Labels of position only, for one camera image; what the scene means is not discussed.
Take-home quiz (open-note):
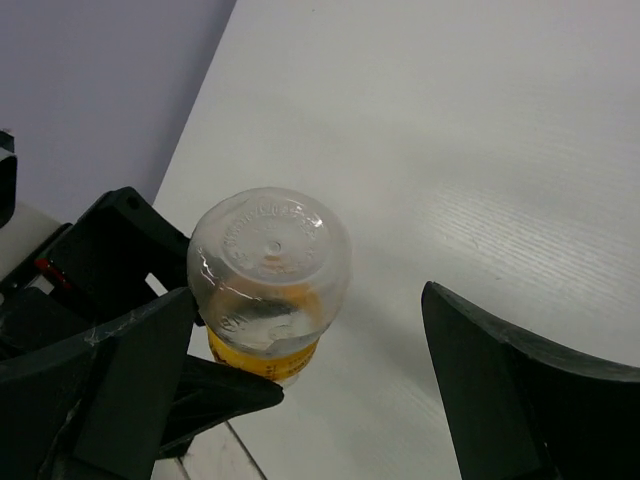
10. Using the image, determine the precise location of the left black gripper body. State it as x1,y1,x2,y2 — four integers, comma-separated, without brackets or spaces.
1,187,189,360

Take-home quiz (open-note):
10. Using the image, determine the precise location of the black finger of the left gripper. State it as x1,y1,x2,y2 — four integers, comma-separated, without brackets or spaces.
159,355,284,458

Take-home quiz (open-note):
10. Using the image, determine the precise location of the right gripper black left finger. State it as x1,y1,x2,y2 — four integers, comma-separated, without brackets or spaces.
1,288,196,479

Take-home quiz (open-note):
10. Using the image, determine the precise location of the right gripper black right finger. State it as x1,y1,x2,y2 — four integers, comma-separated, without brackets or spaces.
421,282,639,479

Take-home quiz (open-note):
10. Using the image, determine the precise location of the clear bottle orange label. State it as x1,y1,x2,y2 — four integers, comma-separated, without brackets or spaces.
186,187,352,385

